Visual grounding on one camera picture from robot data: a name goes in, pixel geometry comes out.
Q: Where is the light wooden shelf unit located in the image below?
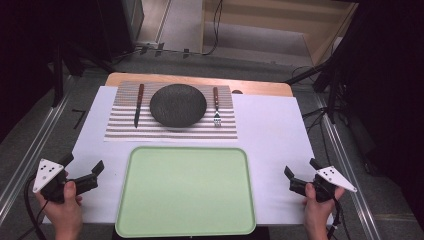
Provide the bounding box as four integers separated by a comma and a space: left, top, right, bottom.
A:
199, 0, 360, 67

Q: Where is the wooden-handled fork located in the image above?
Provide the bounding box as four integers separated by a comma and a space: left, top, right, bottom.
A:
212, 86, 223, 128

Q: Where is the metal floor rail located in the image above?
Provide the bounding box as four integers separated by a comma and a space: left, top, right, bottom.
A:
0, 75, 74, 216
315, 94, 382, 240

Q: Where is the person's right hand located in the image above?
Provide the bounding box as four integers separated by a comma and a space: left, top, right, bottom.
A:
303, 182, 346, 240

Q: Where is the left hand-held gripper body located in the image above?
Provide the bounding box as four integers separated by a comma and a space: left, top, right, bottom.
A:
32, 158, 99, 204

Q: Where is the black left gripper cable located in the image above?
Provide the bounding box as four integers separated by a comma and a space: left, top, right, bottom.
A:
23, 176, 48, 240

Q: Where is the black hanging cable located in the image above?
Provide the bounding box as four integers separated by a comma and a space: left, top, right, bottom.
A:
202, 0, 224, 56

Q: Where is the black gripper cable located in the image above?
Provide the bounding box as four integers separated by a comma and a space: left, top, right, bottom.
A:
23, 176, 48, 240
327, 199, 345, 240

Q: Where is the person's left hand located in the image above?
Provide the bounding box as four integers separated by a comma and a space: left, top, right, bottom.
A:
34, 180, 84, 240

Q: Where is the black metal stand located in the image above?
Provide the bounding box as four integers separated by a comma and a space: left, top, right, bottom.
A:
284, 54, 346, 125
49, 41, 116, 108

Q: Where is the light green tray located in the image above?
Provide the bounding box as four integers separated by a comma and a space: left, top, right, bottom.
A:
114, 146, 257, 239

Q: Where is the white power strip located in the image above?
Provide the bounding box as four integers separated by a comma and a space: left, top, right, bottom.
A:
134, 40, 160, 48

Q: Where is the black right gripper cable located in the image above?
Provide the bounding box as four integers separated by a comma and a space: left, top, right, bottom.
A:
327, 199, 345, 240

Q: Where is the dark cabinet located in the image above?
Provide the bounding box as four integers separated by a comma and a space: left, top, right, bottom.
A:
96, 0, 145, 63

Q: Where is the striped placemat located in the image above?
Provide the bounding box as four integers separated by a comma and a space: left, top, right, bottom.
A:
103, 81, 239, 143

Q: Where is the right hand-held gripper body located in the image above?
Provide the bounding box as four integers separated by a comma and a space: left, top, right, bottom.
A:
289, 165, 358, 203

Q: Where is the wooden-handled table knife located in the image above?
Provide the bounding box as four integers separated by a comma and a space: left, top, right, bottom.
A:
133, 83, 145, 129

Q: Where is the dark round plate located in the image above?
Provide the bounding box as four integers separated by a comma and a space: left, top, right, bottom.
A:
149, 83, 208, 129

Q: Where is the wooden table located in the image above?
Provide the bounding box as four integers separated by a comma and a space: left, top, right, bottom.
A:
105, 72, 294, 98

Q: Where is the white table sheet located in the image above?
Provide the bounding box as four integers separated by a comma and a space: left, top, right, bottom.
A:
43, 85, 335, 226

